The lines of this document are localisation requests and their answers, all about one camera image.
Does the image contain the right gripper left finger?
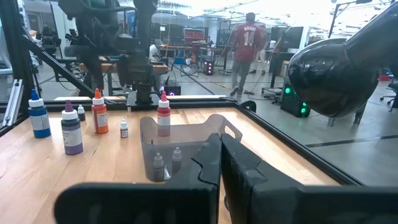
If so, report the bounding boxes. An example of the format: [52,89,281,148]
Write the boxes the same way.
[53,133,223,224]

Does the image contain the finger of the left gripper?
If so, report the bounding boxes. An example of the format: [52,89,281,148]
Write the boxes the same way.
[92,63,105,92]
[78,63,91,92]

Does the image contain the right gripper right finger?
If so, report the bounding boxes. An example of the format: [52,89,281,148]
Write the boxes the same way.
[220,133,398,224]

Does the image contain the orange food coloring bottle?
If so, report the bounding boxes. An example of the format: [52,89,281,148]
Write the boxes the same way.
[91,88,109,135]

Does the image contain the small bottle with red label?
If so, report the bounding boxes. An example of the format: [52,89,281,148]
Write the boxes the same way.
[119,118,129,139]

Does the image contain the blue food coloring bottle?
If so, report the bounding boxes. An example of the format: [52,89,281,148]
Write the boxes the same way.
[27,88,52,139]

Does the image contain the pink food coloring bottle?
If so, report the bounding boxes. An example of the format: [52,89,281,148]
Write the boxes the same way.
[156,90,172,138]

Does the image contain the violet food coloring bottle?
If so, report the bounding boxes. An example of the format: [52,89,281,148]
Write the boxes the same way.
[60,100,85,156]

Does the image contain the wooden workbench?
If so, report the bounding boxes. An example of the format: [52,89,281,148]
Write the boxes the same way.
[79,60,170,97]

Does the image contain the black computer purple lights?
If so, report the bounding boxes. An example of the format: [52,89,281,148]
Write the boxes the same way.
[203,58,215,76]
[163,83,182,96]

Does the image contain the grey translucent plastic bin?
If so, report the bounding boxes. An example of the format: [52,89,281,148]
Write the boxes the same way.
[139,113,243,183]

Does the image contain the black computer green lights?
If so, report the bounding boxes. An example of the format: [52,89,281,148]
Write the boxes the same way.
[279,74,312,118]

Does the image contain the person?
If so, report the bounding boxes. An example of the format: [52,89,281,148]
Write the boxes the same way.
[229,12,268,97]

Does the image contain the black office chair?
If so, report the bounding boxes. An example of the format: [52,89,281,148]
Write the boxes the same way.
[379,82,398,108]

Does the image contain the black monitor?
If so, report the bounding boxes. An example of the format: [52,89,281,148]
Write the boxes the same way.
[270,26,304,60]

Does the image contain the silver aluminium bracket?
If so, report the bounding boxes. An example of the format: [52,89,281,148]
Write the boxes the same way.
[1,78,24,127]

